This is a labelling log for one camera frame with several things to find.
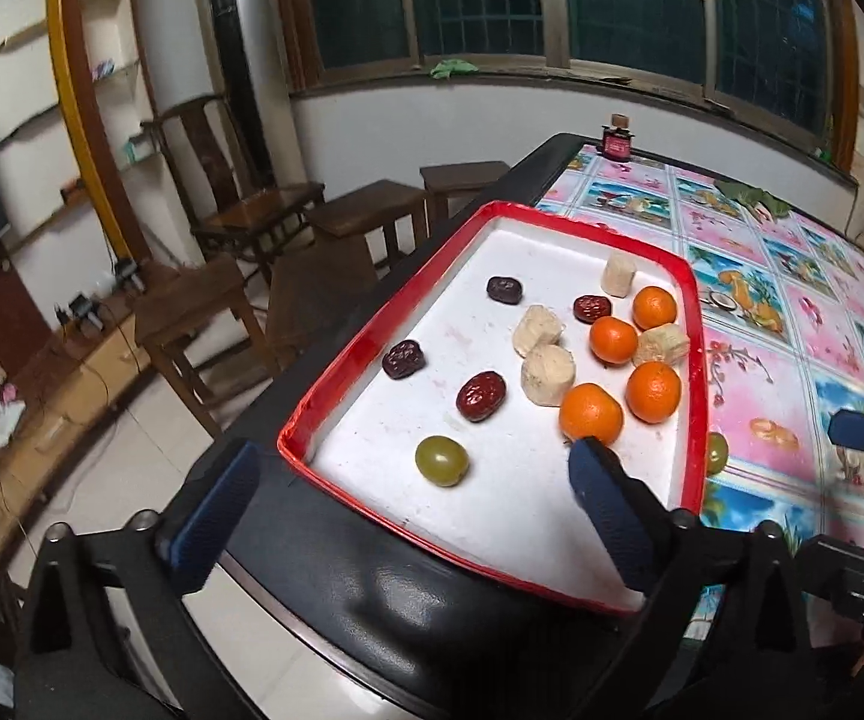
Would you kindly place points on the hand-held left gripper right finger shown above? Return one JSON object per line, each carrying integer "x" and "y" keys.
{"x": 608, "y": 517}

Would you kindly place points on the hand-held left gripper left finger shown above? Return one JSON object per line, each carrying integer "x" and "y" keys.
{"x": 211, "y": 517}

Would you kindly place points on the orange tangerine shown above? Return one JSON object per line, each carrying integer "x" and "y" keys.
{"x": 654, "y": 391}
{"x": 613, "y": 340}
{"x": 591, "y": 414}
{"x": 655, "y": 308}

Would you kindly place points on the green grape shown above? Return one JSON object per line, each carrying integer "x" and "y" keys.
{"x": 717, "y": 453}
{"x": 442, "y": 460}

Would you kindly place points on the red date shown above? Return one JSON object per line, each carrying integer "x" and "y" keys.
{"x": 592, "y": 308}
{"x": 481, "y": 396}

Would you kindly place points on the dark purple date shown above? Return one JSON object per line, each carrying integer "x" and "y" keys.
{"x": 403, "y": 359}
{"x": 505, "y": 290}

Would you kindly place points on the red rimmed white tray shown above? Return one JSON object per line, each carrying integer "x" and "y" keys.
{"x": 477, "y": 255}

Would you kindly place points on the printed pink tablecloth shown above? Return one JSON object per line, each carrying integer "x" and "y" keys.
{"x": 777, "y": 300}

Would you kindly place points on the black rimmed table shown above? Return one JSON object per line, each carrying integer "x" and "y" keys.
{"x": 372, "y": 585}

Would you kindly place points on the wooden television cabinet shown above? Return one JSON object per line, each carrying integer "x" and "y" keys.
{"x": 64, "y": 405}

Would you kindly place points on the wooden stool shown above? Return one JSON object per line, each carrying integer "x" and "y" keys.
{"x": 368, "y": 211}
{"x": 316, "y": 292}
{"x": 466, "y": 174}
{"x": 188, "y": 300}

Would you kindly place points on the black charger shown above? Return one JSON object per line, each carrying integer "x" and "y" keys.
{"x": 128, "y": 271}
{"x": 83, "y": 312}

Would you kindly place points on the green leaves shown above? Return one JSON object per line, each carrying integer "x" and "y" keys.
{"x": 754, "y": 199}

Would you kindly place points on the small green object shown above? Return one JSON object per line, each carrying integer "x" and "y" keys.
{"x": 826, "y": 154}

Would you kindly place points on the wooden armchair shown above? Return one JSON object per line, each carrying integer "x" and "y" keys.
{"x": 252, "y": 210}

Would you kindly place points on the small dark red jar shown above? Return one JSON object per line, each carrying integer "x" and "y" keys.
{"x": 616, "y": 141}

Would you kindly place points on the silver tower air conditioner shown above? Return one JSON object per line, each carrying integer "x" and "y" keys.
{"x": 248, "y": 67}

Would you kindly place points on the green cloth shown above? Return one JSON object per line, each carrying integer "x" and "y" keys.
{"x": 453, "y": 67}

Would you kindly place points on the wooden framed window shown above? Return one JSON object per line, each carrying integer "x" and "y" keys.
{"x": 477, "y": 0}

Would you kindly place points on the gold framed wall shelf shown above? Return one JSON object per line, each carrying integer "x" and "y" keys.
{"x": 64, "y": 30}

